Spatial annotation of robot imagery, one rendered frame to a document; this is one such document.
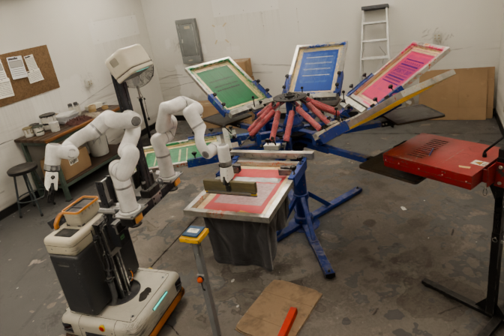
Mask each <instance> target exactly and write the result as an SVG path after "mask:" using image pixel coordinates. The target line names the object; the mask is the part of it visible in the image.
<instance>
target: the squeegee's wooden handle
mask: <svg viewBox="0 0 504 336"><path fill-rule="evenodd" d="M203 184H204V188H205V191H207V190H216V191H227V189H226V186H225V185H223V182H221V180H220V179H211V178H204V179H203ZM229 186H230V187H231V191H235V192H245V193H251V194H257V183H256V182H255V181H234V180H230V181H229Z"/></svg>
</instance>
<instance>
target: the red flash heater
mask: <svg viewBox="0 0 504 336"><path fill-rule="evenodd" d="M488 147H489V145H485V144H481V143H477V142H469V141H465V140H460V139H453V138H449V137H444V136H437V135H433V134H429V133H420V134H419V135H417V136H414V137H413V138H412V139H409V140H407V141H406V142H403V143H402V144H400V145H398V146H396V147H394V148H393V149H391V150H389V151H387V152H386V153H384V154H382V157H383V160H384V166H385V167H390V168H392V169H396V170H400V171H404V172H406V173H411V174H414V175H417V176H422V177H425V178H428V179H433V180H436V181H438V182H443V183H446V184H449V185H454V186H457V187H460V188H465V189H467V190H472V189H473V188H474V187H476V186H477V185H478V184H480V183H481V182H484V183H487V188H488V187H489V186H490V185H492V184H493V183H494V182H495V175H496V165H497V163H496V162H497V158H498V156H499V149H500V147H496V146H493V147H492V148H490V149H489V150H488V151H486V153H487V157H482V153H483V152H484V150H485V149H486V148H488ZM432 148H434V149H433V151H432V152H431V150H432ZM430 153H431V154H430ZM429 154H430V156H429V157H428V155H429Z"/></svg>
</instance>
